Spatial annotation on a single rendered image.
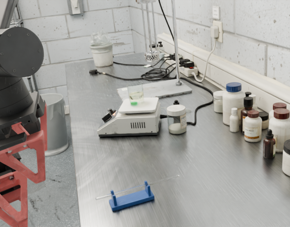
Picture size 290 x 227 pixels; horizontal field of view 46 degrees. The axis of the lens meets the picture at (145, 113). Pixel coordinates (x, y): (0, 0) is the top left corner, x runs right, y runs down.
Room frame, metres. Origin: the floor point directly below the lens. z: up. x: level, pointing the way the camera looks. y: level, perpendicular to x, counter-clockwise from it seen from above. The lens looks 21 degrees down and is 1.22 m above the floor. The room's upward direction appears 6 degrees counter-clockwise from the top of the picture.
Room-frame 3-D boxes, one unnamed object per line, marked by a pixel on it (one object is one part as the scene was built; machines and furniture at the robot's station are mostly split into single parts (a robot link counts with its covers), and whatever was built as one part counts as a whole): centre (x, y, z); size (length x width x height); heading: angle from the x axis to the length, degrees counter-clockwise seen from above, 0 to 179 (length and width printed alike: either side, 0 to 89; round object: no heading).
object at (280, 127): (0.83, -0.36, 0.80); 0.06 x 0.06 x 0.11
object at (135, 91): (1.06, 0.02, 0.87); 0.06 x 0.05 x 0.08; 127
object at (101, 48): (2.08, 0.22, 0.86); 0.14 x 0.14 x 0.21
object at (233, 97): (1.03, -0.29, 0.81); 0.07 x 0.07 x 0.13
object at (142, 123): (1.06, 0.04, 0.79); 0.22 x 0.13 x 0.08; 80
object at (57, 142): (2.55, 0.78, 0.21); 0.33 x 0.33 x 0.42
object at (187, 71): (1.80, -0.21, 0.77); 0.40 x 0.06 x 0.04; 11
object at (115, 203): (0.66, 0.05, 0.77); 0.10 x 0.03 x 0.04; 106
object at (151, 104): (1.06, 0.02, 0.83); 0.12 x 0.12 x 0.01; 80
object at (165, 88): (1.45, -0.05, 0.76); 0.30 x 0.20 x 0.01; 101
